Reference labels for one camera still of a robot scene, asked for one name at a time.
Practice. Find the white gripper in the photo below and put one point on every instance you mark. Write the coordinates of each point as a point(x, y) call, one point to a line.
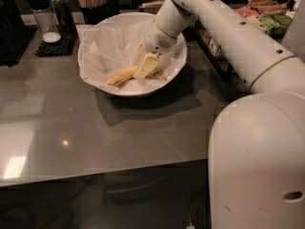
point(156, 38)

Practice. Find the yellow banana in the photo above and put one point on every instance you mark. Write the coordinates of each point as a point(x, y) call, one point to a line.
point(128, 73)

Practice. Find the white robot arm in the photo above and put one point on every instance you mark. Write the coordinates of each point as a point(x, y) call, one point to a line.
point(256, 156)

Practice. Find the white bowl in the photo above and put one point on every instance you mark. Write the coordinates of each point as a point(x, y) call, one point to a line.
point(127, 58)

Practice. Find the white paper liner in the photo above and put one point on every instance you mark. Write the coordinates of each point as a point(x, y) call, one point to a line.
point(108, 48)

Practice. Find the black condiment rack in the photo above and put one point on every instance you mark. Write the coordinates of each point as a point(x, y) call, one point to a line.
point(213, 51)

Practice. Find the cup of wooden stirrers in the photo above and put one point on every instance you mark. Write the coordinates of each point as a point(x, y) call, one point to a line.
point(94, 11)

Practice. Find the black rubber mat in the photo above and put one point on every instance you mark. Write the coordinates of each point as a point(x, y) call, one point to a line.
point(61, 48)

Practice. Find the dark pepper shaker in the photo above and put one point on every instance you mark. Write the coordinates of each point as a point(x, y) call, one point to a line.
point(63, 14)

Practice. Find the pink sweetener packets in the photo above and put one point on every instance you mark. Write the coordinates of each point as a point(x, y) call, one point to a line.
point(246, 11)

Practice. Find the glass sugar shaker black lid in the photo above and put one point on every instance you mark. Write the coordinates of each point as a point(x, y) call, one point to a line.
point(43, 15)

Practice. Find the large black mat left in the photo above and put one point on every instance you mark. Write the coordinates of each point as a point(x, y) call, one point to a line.
point(13, 46)

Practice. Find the brown sugar packets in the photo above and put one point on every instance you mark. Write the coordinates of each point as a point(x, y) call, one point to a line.
point(268, 7)

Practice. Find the green tea packets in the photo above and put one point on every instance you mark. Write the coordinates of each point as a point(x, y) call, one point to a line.
point(275, 25)

